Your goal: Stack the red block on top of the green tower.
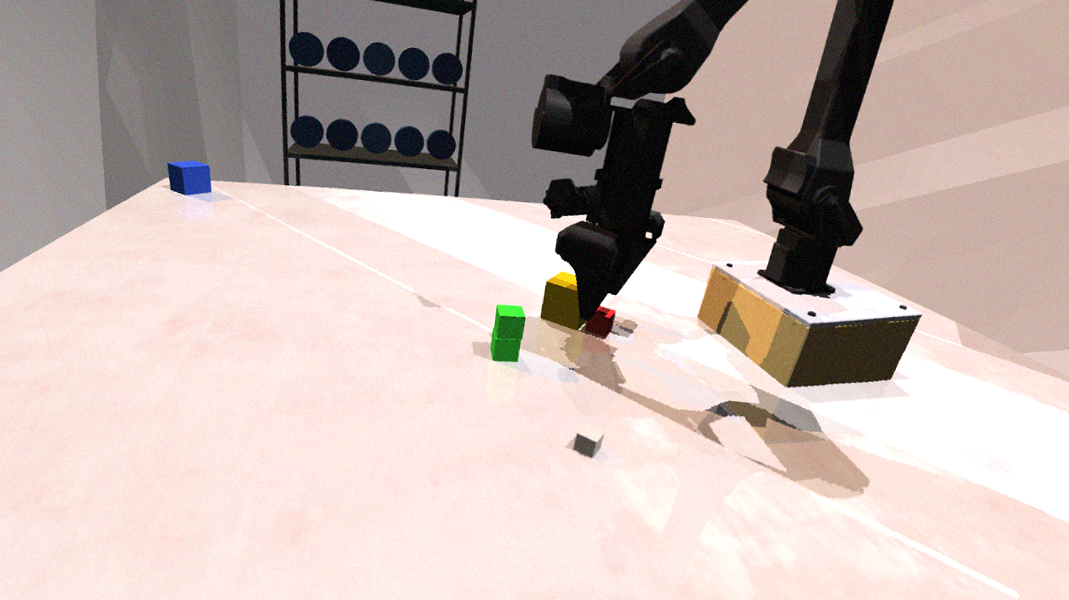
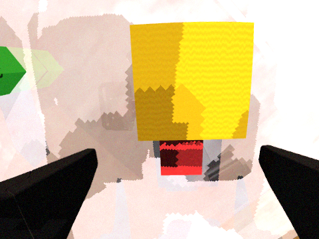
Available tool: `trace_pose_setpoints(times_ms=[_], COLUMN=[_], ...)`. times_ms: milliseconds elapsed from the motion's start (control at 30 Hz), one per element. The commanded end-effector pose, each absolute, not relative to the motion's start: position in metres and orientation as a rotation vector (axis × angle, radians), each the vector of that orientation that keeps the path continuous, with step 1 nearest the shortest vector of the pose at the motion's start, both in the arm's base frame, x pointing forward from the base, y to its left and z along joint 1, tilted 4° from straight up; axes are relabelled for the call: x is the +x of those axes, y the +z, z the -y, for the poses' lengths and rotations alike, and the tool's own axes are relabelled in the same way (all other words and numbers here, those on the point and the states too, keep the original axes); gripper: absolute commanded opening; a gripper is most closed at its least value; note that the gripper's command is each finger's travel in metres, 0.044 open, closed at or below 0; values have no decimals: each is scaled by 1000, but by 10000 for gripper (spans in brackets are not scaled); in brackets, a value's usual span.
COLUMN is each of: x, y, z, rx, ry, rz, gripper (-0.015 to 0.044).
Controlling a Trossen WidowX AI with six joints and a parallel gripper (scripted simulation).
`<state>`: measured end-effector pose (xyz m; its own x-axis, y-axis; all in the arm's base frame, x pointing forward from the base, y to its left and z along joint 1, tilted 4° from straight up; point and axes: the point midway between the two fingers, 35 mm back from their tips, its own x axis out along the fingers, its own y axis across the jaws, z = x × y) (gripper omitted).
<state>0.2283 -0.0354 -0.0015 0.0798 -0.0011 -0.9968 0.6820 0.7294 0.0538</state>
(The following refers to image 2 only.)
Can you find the yellow block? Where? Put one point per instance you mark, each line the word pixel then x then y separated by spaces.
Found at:
pixel 192 80

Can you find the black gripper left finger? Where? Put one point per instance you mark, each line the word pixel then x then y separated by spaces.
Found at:
pixel 43 203

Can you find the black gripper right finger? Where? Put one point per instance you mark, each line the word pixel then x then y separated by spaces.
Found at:
pixel 294 179

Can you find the red block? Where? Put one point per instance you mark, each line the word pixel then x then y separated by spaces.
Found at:
pixel 181 157

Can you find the green block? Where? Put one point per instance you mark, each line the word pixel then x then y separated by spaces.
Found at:
pixel 11 71

